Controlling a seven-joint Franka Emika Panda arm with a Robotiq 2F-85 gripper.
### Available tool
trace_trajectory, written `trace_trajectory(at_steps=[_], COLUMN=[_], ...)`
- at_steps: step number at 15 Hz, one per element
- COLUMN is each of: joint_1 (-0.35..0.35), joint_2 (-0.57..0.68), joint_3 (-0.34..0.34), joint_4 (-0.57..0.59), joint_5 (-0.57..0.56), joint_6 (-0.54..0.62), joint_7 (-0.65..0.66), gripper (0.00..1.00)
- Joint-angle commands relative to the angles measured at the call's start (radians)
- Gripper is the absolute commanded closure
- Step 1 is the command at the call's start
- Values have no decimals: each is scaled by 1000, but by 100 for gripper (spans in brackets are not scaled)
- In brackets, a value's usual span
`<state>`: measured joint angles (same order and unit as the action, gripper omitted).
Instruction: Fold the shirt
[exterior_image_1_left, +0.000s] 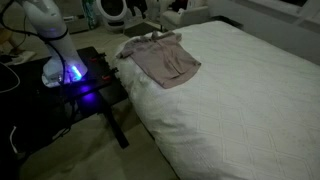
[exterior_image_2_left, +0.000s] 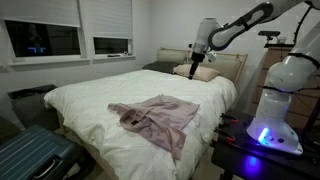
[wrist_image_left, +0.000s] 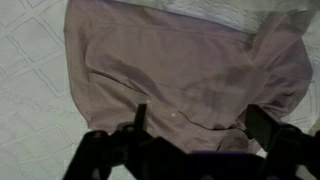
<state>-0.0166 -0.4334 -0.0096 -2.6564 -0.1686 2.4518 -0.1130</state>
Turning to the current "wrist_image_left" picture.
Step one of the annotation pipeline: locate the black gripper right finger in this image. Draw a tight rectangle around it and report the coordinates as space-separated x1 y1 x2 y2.
244 103 320 180

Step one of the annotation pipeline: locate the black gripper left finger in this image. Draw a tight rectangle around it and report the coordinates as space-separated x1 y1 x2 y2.
63 103 188 180

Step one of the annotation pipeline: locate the mauve button-up shirt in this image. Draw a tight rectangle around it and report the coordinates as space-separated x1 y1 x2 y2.
63 0 314 155

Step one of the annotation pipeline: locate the white bed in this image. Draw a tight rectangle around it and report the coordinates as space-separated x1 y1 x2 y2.
0 0 320 180

